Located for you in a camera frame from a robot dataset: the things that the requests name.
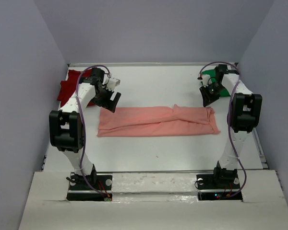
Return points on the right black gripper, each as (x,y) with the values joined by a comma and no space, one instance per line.
(207,98)

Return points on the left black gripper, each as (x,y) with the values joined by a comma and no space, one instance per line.
(108,104)

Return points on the pink t-shirt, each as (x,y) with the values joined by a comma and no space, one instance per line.
(158,121)

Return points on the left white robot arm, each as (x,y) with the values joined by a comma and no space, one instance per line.
(67,126)

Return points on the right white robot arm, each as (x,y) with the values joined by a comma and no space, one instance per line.
(243,116)

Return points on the green t-shirt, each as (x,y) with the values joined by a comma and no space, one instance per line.
(223,93)

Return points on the red folded t-shirt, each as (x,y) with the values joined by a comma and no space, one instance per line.
(67,87)

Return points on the white cardboard front cover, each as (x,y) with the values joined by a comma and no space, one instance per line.
(155,201)

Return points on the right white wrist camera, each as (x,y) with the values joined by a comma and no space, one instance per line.
(206,79)

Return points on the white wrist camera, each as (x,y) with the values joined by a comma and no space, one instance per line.
(206,79)
(111,84)

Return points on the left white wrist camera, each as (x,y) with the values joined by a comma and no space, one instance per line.
(111,84)

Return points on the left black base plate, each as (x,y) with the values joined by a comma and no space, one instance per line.
(79,190)

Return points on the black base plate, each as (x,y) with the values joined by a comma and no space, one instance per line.
(209,190)
(79,190)

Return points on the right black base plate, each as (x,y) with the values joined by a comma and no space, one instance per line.
(209,190)

